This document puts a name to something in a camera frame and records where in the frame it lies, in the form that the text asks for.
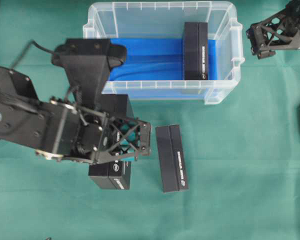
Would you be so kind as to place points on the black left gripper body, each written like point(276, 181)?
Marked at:
point(108, 133)

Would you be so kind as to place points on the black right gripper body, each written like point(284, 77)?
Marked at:
point(281, 31)

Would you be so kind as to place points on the black realsense box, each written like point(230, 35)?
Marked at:
point(171, 158)
point(195, 51)
point(115, 175)

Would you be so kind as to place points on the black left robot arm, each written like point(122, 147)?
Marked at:
point(19, 120)

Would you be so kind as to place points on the clear plastic storage bin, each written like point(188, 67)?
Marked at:
point(152, 33)

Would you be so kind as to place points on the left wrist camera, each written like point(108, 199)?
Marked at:
point(88, 63)

